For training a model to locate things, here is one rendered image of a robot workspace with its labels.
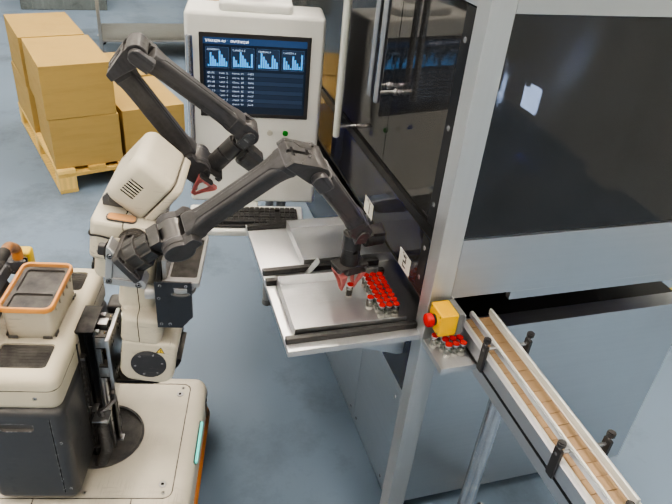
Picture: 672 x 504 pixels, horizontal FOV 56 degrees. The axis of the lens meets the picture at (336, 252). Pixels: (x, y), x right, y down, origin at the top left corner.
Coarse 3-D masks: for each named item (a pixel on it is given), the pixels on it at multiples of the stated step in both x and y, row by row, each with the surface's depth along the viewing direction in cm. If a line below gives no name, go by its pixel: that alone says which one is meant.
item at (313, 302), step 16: (368, 272) 210; (288, 288) 202; (304, 288) 203; (320, 288) 204; (336, 288) 204; (288, 304) 195; (304, 304) 196; (320, 304) 197; (336, 304) 197; (352, 304) 198; (288, 320) 189; (304, 320) 190; (320, 320) 190; (336, 320) 191; (352, 320) 192; (368, 320) 187; (384, 320) 189; (400, 320) 190
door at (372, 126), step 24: (360, 0) 215; (384, 0) 196; (360, 24) 217; (360, 48) 220; (360, 72) 222; (384, 72) 201; (360, 96) 224; (384, 96) 202; (360, 120) 226; (384, 120) 204; (384, 144) 206
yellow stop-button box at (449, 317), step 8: (432, 304) 178; (440, 304) 177; (448, 304) 177; (456, 304) 178; (432, 312) 178; (440, 312) 174; (448, 312) 174; (456, 312) 175; (440, 320) 173; (448, 320) 174; (456, 320) 175; (440, 328) 175; (448, 328) 175; (456, 328) 177
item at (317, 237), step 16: (288, 224) 229; (304, 224) 234; (320, 224) 236; (336, 224) 238; (304, 240) 227; (320, 240) 228; (336, 240) 229; (304, 256) 218; (320, 256) 219; (336, 256) 214; (368, 256) 218; (384, 256) 220
